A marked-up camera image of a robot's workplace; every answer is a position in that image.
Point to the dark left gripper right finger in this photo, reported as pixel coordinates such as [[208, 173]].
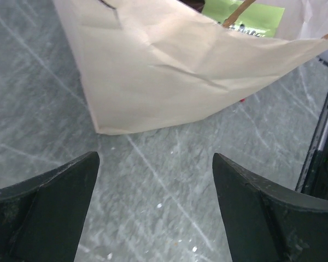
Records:
[[265, 221]]

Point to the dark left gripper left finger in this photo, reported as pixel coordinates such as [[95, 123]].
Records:
[[42, 218]]

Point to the beige paper bag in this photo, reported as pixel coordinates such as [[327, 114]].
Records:
[[146, 65]]

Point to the small light green packet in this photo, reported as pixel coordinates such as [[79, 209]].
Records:
[[259, 20]]

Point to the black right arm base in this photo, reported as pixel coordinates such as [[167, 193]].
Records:
[[326, 169]]

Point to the aluminium table frame rail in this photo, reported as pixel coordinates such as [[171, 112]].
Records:
[[315, 155]]

